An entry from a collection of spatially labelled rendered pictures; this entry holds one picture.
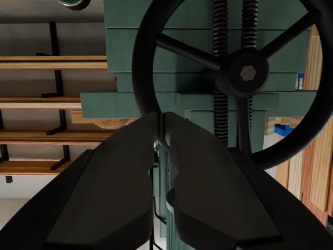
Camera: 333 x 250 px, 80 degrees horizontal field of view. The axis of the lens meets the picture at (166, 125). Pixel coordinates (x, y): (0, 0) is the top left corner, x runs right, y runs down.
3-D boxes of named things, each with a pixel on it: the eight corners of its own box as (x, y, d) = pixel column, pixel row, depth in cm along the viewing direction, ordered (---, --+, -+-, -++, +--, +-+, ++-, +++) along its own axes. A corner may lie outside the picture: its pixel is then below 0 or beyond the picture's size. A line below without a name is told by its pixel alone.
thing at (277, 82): (297, 73, 45) (295, 91, 45) (253, 76, 65) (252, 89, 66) (116, 73, 43) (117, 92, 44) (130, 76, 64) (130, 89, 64)
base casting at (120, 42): (313, 29, 43) (307, 73, 45) (225, 60, 99) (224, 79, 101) (102, 28, 41) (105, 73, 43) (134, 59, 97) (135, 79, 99)
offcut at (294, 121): (305, 116, 48) (303, 130, 49) (313, 115, 50) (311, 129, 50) (290, 113, 52) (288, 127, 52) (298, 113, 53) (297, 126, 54)
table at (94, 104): (394, 93, 37) (387, 125, 38) (288, 88, 66) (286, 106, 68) (56, 94, 34) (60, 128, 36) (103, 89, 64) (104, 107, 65)
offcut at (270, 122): (254, 115, 50) (253, 133, 51) (268, 117, 47) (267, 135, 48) (261, 113, 52) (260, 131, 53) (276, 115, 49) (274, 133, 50)
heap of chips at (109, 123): (126, 118, 46) (127, 134, 47) (133, 110, 60) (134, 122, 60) (86, 118, 46) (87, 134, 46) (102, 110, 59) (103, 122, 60)
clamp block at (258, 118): (269, 110, 36) (265, 156, 38) (240, 102, 50) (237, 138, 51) (189, 110, 36) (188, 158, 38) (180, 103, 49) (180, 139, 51)
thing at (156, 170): (159, 163, 83) (159, 196, 86) (159, 156, 92) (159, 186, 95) (138, 164, 83) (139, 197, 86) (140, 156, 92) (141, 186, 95)
